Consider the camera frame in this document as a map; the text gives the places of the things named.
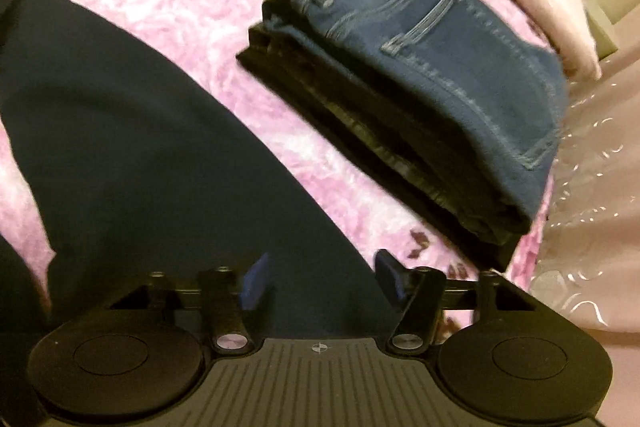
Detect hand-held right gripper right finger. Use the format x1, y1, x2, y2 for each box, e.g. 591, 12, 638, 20
375, 248, 543, 355

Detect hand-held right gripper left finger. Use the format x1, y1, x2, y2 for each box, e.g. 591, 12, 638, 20
107, 252, 276, 355

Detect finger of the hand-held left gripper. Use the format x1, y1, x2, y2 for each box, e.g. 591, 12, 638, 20
0, 0, 31, 50

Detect dark navy sweater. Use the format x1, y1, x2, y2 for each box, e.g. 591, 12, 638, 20
0, 0, 403, 408

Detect folded black garment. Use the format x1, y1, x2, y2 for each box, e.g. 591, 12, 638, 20
235, 24, 518, 273

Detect folded blue jeans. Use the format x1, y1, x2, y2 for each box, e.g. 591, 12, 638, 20
262, 0, 571, 235

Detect beige embroidered curtain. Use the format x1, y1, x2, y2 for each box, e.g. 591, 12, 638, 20
530, 54, 640, 427

